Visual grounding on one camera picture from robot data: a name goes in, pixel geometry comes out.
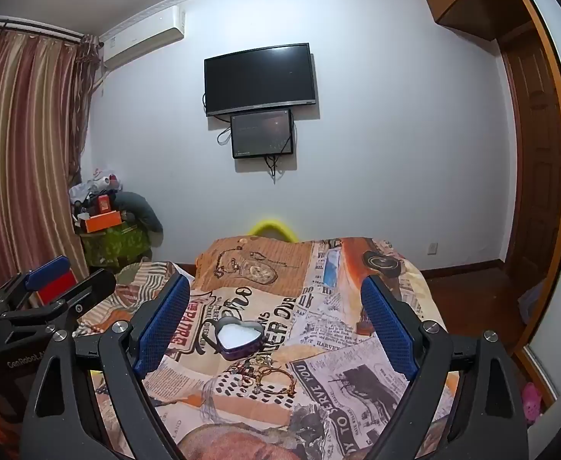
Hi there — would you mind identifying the red gold braided bracelet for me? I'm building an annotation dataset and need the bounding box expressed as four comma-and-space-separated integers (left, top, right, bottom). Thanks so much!
256, 365, 297, 396

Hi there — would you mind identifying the white plastic bag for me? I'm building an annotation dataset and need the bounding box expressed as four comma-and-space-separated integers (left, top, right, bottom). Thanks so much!
68, 168, 123, 203

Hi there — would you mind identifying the purple cloth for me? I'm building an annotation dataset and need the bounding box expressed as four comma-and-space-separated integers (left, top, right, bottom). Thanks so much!
517, 280, 548, 317

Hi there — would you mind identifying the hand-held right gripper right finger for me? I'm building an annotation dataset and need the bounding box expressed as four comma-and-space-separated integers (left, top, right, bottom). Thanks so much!
360, 274, 543, 460

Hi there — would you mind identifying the curtain rod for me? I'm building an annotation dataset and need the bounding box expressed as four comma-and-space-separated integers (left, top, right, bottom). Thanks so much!
0, 14, 86, 43

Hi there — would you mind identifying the newspaper print blanket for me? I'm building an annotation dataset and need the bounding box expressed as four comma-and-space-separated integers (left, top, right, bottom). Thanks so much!
74, 235, 459, 460

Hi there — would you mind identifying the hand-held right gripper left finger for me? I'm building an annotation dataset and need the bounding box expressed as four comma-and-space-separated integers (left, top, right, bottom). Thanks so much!
19, 273, 190, 460

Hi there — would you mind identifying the purple heart-shaped box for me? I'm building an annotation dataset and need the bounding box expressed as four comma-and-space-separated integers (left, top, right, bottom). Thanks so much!
207, 319, 265, 361

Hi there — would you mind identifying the black wall television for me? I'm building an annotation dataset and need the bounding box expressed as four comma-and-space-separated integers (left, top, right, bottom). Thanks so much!
204, 43, 318, 117

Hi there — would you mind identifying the small black monitor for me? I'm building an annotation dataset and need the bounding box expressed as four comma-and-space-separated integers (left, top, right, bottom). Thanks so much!
230, 108, 295, 160

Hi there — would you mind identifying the orange box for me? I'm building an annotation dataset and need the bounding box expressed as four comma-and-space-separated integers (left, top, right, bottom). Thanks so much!
80, 210, 123, 233

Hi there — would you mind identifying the yellow curved object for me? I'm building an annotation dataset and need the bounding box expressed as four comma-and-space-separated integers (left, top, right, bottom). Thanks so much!
251, 219, 297, 242

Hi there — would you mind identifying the pink slipper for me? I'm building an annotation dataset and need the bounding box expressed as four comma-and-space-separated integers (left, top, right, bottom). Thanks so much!
520, 382, 545, 425

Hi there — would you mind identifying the white air conditioner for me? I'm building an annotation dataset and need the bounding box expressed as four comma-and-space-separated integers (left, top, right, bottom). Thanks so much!
99, 5, 186, 71

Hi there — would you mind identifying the brown wooden door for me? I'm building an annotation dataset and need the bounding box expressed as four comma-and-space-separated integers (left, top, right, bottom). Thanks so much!
499, 24, 561, 293

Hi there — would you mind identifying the striped brown curtain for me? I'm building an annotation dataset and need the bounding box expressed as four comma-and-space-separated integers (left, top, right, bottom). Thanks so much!
0, 26, 100, 298

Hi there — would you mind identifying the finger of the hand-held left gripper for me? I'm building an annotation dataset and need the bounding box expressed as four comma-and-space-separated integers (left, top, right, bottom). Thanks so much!
0, 255, 71, 316
0, 269, 117, 356

